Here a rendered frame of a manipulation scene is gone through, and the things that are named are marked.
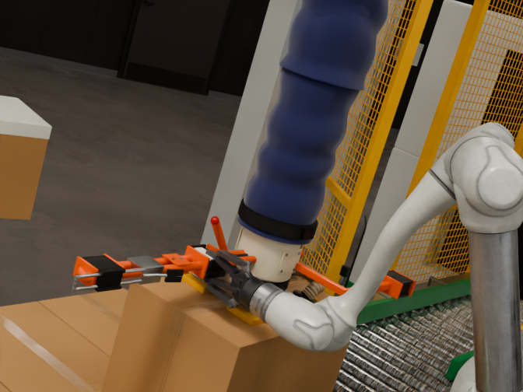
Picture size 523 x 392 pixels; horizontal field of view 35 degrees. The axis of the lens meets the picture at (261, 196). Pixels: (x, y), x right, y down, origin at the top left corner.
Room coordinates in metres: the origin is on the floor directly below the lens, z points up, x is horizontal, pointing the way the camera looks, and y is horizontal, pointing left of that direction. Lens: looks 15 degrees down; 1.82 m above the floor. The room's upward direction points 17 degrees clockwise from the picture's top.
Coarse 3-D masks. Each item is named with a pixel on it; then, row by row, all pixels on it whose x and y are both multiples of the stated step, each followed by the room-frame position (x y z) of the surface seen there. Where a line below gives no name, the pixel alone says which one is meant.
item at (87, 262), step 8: (96, 256) 1.80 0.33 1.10; (104, 256) 1.82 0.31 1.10; (80, 264) 1.76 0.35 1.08; (88, 264) 1.74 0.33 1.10; (96, 264) 1.75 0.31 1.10; (104, 264) 1.77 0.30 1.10; (112, 264) 1.78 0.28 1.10; (120, 264) 1.79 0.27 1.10; (96, 272) 1.72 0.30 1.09; (80, 280) 1.75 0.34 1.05; (96, 280) 1.73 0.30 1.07
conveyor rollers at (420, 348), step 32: (384, 320) 3.42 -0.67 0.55; (416, 320) 3.60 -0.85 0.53; (448, 320) 3.71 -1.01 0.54; (352, 352) 2.98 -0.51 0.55; (384, 352) 3.09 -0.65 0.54; (416, 352) 3.20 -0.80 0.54; (448, 352) 3.31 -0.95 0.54; (352, 384) 2.74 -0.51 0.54; (384, 384) 2.79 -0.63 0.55; (416, 384) 2.89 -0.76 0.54; (448, 384) 3.00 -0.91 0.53
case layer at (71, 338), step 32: (0, 320) 2.42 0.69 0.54; (32, 320) 2.48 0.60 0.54; (64, 320) 2.55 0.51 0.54; (96, 320) 2.62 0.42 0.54; (0, 352) 2.23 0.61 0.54; (32, 352) 2.28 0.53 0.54; (64, 352) 2.34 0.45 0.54; (96, 352) 2.40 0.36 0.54; (0, 384) 2.06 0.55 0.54; (32, 384) 2.11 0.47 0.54; (64, 384) 2.16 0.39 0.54; (96, 384) 2.21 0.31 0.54
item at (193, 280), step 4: (184, 276) 2.19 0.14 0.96; (188, 276) 2.19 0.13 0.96; (192, 276) 2.20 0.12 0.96; (196, 276) 2.20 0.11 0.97; (184, 280) 2.19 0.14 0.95; (188, 280) 2.18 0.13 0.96; (192, 280) 2.18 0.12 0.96; (196, 280) 2.18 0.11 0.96; (200, 280) 2.19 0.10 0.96; (204, 280) 2.19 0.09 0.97; (188, 284) 2.18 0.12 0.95; (192, 284) 2.17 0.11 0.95; (196, 284) 2.16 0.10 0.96; (200, 284) 2.16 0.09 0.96; (204, 284) 2.17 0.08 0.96; (196, 288) 2.16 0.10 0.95; (200, 288) 2.15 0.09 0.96; (204, 288) 2.15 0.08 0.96; (204, 292) 2.15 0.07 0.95; (208, 292) 2.16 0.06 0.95
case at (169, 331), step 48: (144, 288) 2.07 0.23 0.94; (192, 288) 2.16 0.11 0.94; (288, 288) 2.39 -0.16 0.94; (144, 336) 2.05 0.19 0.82; (192, 336) 1.96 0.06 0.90; (240, 336) 1.95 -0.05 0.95; (144, 384) 2.02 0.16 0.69; (192, 384) 1.94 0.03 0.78; (240, 384) 1.93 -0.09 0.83; (288, 384) 2.13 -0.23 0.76
